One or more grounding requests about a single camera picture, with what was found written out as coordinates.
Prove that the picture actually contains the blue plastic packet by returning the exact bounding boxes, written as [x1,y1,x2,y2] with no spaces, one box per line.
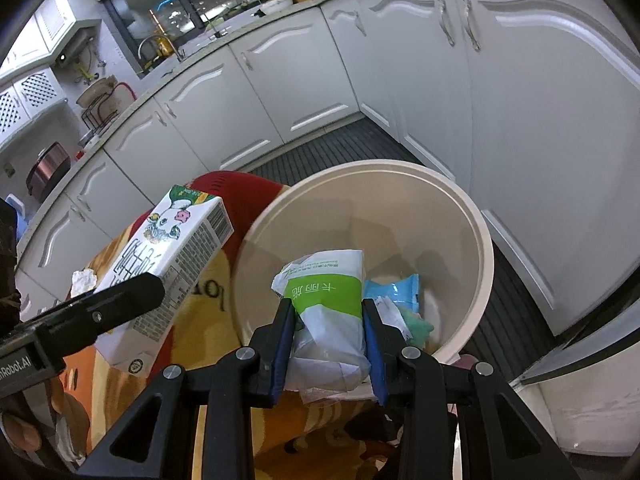
[363,273,422,313]

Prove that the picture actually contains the green crumpled wrapper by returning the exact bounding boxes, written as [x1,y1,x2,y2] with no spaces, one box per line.
[398,309,435,350]

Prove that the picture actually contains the kitchen window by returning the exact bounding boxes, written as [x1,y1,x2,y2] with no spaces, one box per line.
[102,0,261,68]

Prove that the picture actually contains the metal kitchen faucet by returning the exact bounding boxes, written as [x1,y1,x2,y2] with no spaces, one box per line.
[138,34,185,65]

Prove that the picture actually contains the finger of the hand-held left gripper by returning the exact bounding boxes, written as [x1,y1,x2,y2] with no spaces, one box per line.
[30,273,167,361]

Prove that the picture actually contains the crumpled white tissue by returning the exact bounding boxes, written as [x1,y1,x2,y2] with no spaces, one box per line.
[69,269,98,297]

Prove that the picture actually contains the person's left hand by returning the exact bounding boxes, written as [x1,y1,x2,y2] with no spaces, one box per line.
[0,402,48,461]

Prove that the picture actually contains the white kitchen cabinets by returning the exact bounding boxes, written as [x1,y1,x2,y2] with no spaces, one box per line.
[0,0,640,341]

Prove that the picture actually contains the wire dish rack with bowl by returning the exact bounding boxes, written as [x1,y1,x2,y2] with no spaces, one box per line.
[76,74,137,133]

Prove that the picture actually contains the cream round waste bin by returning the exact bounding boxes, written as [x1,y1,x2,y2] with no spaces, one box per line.
[231,159,497,398]

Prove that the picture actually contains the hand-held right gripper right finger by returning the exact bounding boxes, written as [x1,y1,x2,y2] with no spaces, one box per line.
[360,299,582,480]

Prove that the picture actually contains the green white plastic packet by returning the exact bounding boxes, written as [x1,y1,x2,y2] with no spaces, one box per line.
[271,249,372,405]

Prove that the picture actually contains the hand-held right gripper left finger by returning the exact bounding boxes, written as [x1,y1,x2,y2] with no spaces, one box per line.
[75,299,299,480]

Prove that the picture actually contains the white milk carton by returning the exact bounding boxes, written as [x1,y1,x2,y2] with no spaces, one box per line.
[93,184,236,380]

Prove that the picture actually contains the copper coloured cooking pot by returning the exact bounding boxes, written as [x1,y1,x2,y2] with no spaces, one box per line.
[26,142,72,197]

